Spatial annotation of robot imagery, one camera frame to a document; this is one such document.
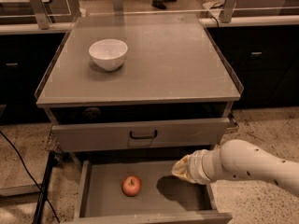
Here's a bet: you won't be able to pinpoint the grey top drawer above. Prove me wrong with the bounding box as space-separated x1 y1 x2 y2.
52 118 229 152

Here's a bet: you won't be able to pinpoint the dark back counter cabinets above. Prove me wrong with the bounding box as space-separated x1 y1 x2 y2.
1 25 299 123

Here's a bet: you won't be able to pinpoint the black drawer handle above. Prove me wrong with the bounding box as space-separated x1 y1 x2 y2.
129 130 158 140

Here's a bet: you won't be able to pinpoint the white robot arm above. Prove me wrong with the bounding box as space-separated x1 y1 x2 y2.
172 139 299 197

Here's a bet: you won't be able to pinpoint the left metal bracket post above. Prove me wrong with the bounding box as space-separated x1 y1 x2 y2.
29 0 50 30

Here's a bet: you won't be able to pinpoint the open grey middle drawer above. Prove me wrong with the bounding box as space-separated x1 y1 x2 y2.
66 160 232 224

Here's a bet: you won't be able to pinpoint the red apple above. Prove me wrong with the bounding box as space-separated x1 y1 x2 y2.
121 175 142 197

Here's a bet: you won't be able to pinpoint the black floor cable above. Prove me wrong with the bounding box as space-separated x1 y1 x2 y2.
0 130 61 224

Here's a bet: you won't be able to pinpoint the white ceramic bowl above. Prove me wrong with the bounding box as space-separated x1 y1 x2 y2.
89 39 128 71

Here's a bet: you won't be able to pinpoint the right metal bracket post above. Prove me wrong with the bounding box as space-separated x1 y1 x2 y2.
219 0 236 23

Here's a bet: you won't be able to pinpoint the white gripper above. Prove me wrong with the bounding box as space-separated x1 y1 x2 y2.
171 149 212 185

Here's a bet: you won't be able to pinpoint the grey drawer cabinet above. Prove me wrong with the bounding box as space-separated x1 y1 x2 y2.
34 13 245 166

